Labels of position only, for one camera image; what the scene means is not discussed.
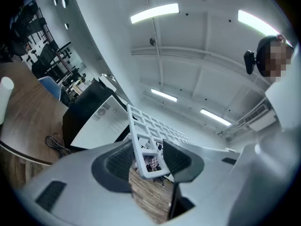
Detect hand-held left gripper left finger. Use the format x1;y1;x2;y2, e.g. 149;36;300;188
14;139;157;226

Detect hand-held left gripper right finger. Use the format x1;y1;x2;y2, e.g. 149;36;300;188
162;139;240;226

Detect black and white appliance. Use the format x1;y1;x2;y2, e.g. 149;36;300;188
62;78;138;150

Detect white plastic grid tray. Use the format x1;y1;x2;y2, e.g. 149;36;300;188
126;104;196;180

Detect pink checkered cloth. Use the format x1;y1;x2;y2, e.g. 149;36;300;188
143;156;161;172

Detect long ceiling light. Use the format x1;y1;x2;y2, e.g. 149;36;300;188
200;108;232;126
130;3;180;24
238;10;280;36
150;89;178;102

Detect white air conditioner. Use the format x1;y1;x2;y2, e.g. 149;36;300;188
244;102;278;131

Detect blue chair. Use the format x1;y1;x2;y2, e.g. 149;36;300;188
38;76;62;101

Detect white cylinder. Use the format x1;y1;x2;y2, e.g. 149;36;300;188
0;76;14;126

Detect black office chair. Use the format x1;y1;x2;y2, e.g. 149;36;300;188
9;38;28;57
32;43;62;80

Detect person's face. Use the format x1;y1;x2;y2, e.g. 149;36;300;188
264;41;294;83

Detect black coiled cable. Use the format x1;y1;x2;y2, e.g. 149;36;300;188
45;132;72;157

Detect black head camera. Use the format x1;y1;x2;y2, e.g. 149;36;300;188
243;50;257;75

